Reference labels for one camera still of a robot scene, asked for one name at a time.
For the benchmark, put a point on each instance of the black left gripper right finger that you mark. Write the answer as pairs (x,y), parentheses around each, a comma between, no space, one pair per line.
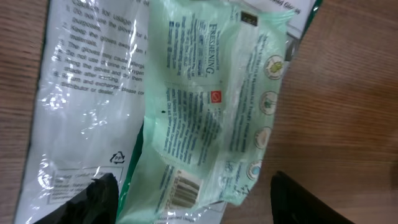
(293,204)

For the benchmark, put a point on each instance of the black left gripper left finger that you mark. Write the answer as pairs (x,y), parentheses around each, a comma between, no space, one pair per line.
(97,204)

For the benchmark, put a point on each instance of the green 3M gloves package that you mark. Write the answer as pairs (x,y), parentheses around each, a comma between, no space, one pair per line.
(90,103)

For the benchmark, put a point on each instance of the mint green wet wipes pack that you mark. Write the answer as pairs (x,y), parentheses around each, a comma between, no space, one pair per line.
(212,80)

